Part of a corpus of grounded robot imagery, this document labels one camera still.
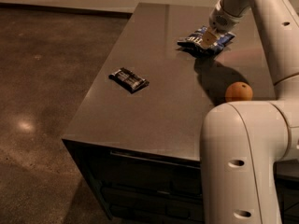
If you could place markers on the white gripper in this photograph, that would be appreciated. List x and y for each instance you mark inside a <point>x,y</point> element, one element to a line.
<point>220,21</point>

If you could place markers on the orange fruit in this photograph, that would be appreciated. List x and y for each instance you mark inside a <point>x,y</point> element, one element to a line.
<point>238,91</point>

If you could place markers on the blue chip bag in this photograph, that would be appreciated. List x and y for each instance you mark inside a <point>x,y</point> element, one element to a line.
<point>194,42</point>

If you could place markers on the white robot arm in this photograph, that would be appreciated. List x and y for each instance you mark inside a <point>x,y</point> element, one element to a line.
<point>241,141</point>

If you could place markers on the dark drawer cabinet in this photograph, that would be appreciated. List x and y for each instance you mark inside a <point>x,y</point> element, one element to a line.
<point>138,186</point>

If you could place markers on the black snack bar wrapper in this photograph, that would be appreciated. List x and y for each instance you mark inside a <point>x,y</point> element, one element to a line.
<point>129,80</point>

